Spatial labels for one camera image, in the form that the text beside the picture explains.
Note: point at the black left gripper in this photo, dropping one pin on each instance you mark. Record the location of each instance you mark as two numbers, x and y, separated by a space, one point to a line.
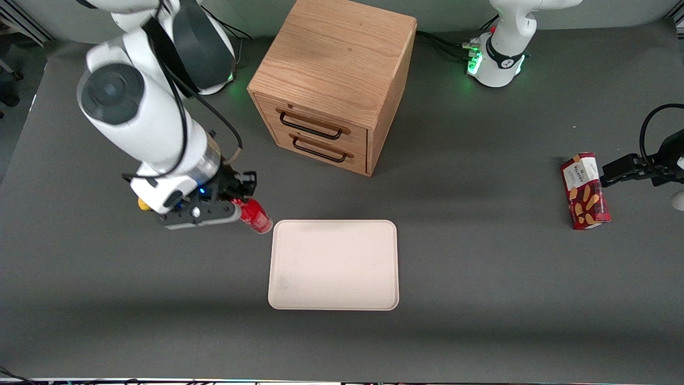
655 166

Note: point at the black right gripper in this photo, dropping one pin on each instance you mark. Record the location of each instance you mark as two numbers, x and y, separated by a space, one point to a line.
231 183

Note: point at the red coke bottle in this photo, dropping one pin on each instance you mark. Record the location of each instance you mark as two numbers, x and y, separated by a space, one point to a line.
256 216

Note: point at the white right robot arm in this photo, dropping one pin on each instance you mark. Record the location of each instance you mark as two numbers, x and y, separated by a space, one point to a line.
144 128

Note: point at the beige plastic tray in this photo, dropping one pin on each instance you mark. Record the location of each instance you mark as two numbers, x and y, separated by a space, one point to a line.
334 264

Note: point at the red cookie box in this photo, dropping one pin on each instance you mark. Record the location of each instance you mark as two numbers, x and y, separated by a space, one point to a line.
585 192

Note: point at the yellow lemon toy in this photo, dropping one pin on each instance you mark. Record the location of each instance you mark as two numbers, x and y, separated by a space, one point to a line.
142 205

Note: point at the wooden drawer cabinet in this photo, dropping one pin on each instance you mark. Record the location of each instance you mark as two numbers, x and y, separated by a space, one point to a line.
331 59

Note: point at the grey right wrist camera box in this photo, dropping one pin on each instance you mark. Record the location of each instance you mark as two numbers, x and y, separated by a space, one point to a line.
208 215

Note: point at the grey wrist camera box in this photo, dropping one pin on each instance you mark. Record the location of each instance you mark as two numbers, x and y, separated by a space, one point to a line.
679 201
208 215

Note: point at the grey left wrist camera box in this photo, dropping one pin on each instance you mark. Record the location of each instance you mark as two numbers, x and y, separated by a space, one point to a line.
679 201

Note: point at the aluminium frame profile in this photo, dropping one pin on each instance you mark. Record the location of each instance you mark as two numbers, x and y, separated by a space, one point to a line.
26 27

